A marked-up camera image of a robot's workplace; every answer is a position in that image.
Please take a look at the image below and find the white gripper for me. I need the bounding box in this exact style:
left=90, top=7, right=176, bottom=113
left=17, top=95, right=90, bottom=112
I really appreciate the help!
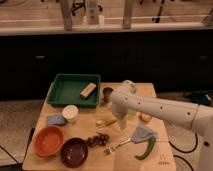
left=112, top=104, right=128, bottom=131

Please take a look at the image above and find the yellow banana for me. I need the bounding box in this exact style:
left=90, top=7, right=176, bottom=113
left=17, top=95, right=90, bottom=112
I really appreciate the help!
left=96, top=118, right=117, bottom=127

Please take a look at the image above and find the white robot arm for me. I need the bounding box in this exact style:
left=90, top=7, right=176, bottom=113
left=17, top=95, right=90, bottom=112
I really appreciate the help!
left=110, top=80, right=213, bottom=171

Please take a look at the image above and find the dark purple bowl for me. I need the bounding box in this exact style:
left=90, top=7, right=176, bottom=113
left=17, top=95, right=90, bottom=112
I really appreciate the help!
left=60, top=137, right=88, bottom=168

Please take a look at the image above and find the red orange bowl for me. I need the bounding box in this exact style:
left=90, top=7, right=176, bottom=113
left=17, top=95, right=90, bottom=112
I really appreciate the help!
left=33, top=126, right=64, bottom=157

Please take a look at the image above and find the light green cup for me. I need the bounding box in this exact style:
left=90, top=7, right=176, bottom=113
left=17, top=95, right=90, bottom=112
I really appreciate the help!
left=127, top=109, right=137, bottom=117

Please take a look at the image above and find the blue grey cloth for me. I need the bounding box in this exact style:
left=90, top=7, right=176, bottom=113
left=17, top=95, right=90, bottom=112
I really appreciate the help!
left=131, top=124, right=157, bottom=143

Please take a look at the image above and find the bunch of red grapes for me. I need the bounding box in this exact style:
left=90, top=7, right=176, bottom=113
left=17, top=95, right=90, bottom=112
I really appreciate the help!
left=85, top=133, right=109, bottom=147

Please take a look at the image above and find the silver fork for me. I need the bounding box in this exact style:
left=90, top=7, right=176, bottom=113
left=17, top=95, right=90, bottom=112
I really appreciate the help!
left=104, top=138, right=131, bottom=155

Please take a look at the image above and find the dark metal cup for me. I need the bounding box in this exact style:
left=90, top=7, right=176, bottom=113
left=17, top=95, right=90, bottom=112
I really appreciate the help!
left=103, top=87, right=113, bottom=103

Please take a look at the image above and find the green chili pepper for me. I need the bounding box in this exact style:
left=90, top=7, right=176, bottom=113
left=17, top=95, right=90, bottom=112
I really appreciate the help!
left=135, top=136, right=156, bottom=160

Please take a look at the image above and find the wooden block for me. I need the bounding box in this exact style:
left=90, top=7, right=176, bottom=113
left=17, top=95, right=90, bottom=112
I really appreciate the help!
left=80, top=83, right=96, bottom=99

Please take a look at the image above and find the white round container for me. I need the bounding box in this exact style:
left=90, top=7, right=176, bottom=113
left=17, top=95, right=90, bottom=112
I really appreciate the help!
left=62, top=105, right=78, bottom=123

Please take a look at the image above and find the blue sponge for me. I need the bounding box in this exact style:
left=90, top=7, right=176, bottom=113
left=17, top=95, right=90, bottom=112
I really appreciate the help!
left=46, top=114, right=66, bottom=126

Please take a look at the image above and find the green plastic tray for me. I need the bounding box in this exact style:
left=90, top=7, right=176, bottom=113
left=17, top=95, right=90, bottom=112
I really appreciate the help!
left=46, top=73, right=101, bottom=108

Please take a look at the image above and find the black power cable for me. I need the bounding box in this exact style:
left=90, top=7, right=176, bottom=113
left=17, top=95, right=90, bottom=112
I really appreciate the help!
left=168, top=131, right=200, bottom=171

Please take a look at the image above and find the right wooden post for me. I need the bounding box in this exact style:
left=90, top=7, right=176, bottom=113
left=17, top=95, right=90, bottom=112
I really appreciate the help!
left=122, top=0, right=133, bottom=29

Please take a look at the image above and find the wooden post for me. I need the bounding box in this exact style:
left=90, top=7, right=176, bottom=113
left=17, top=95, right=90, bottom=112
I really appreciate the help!
left=122, top=0, right=133, bottom=29
left=59, top=0, right=72, bottom=31

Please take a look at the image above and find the left wooden post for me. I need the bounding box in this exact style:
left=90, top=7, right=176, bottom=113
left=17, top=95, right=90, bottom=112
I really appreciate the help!
left=59, top=0, right=72, bottom=31

